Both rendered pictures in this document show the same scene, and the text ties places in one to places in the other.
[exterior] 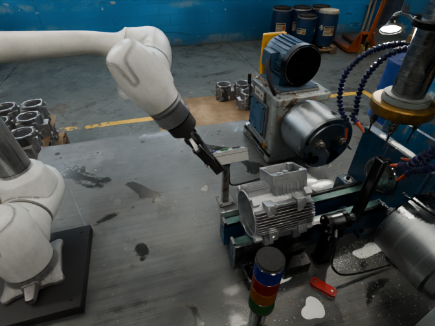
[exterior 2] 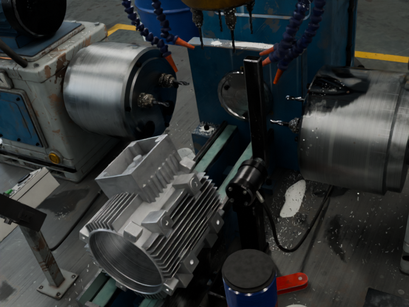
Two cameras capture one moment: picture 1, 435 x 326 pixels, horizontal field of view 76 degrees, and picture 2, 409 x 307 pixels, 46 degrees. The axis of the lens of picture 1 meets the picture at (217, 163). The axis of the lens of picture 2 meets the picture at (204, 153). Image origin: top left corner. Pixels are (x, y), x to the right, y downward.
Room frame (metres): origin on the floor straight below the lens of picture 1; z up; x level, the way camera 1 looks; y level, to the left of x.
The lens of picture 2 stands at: (0.06, 0.13, 1.65)
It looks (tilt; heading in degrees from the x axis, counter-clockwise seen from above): 37 degrees down; 321
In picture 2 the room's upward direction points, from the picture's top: 10 degrees counter-clockwise
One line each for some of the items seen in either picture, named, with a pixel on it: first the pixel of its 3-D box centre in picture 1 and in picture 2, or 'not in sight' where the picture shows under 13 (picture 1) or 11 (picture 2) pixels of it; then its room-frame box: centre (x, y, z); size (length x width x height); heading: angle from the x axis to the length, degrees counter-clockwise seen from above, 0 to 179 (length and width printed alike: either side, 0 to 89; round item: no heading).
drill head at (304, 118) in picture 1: (308, 127); (108, 89); (1.10, -0.42, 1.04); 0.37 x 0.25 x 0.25; 18
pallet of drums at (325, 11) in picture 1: (302, 29); not in sight; (5.85, -1.66, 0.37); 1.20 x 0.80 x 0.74; 100
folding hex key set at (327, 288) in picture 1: (322, 287); (287, 284); (0.46, -0.35, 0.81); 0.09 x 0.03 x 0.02; 55
